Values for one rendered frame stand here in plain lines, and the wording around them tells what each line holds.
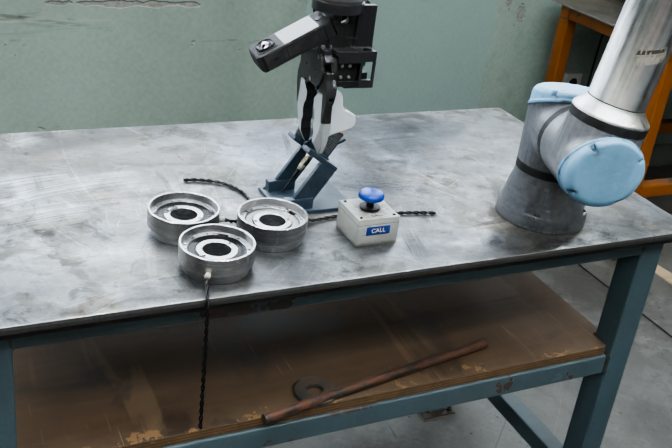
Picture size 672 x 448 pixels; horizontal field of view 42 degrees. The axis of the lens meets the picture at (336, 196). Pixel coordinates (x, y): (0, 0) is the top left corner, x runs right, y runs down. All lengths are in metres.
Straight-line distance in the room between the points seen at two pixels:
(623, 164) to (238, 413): 0.67
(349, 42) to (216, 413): 0.59
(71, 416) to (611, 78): 0.91
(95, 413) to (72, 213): 0.30
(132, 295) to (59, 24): 1.72
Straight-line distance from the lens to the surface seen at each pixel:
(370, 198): 1.32
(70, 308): 1.15
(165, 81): 2.93
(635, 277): 1.64
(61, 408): 1.39
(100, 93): 2.89
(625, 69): 1.30
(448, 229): 1.43
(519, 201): 1.48
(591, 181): 1.31
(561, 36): 3.46
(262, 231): 1.26
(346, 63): 1.20
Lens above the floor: 1.43
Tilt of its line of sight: 25 degrees down
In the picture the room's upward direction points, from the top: 7 degrees clockwise
